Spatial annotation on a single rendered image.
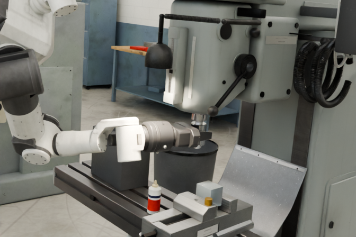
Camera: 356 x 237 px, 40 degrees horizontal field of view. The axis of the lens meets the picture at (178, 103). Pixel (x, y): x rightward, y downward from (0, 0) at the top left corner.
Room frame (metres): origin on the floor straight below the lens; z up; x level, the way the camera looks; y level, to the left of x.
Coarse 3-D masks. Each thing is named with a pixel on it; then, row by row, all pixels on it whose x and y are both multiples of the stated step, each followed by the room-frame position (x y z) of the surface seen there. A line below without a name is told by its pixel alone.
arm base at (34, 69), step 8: (0, 56) 1.18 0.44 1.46; (8, 56) 1.19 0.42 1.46; (16, 56) 1.19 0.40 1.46; (24, 56) 1.20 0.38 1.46; (32, 56) 1.17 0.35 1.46; (32, 64) 1.14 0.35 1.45; (32, 72) 1.14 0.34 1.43; (32, 80) 1.14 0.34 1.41; (40, 80) 1.14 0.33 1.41; (40, 88) 1.15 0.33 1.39
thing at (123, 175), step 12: (108, 144) 1.71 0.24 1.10; (96, 156) 1.77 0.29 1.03; (108, 156) 1.70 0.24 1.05; (144, 156) 1.69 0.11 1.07; (96, 168) 1.77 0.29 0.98; (108, 168) 1.70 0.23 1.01; (120, 168) 1.64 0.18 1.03; (132, 168) 1.66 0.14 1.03; (144, 168) 1.69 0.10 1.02; (108, 180) 1.70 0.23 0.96; (120, 180) 1.63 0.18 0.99; (132, 180) 1.66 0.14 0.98; (144, 180) 1.69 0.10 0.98
